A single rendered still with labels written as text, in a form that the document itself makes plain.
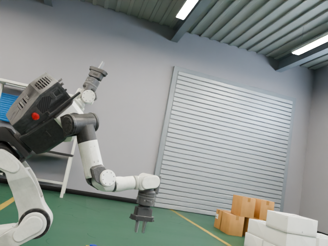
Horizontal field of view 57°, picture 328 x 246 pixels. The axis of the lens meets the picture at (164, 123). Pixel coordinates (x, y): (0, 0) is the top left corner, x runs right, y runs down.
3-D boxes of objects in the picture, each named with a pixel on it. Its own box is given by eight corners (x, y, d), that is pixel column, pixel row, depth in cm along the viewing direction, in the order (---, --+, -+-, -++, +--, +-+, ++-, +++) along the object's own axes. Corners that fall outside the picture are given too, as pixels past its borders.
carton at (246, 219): (260, 239, 476) (263, 219, 481) (247, 237, 470) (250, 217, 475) (250, 234, 505) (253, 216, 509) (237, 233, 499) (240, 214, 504)
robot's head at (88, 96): (75, 97, 157) (89, 87, 159) (75, 99, 166) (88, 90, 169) (84, 107, 158) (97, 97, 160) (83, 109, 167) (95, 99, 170)
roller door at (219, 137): (149, 206, 631) (174, 65, 677) (147, 205, 643) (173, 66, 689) (281, 226, 704) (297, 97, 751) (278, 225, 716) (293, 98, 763)
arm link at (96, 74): (93, 70, 206) (85, 85, 203) (88, 63, 196) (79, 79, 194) (109, 76, 203) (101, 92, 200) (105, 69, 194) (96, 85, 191)
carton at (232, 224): (242, 236, 468) (244, 216, 473) (228, 235, 463) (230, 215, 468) (233, 232, 497) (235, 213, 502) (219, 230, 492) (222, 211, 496)
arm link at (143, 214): (133, 220, 147) (137, 195, 149) (127, 216, 156) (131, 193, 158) (156, 223, 152) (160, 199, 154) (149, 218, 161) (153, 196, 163)
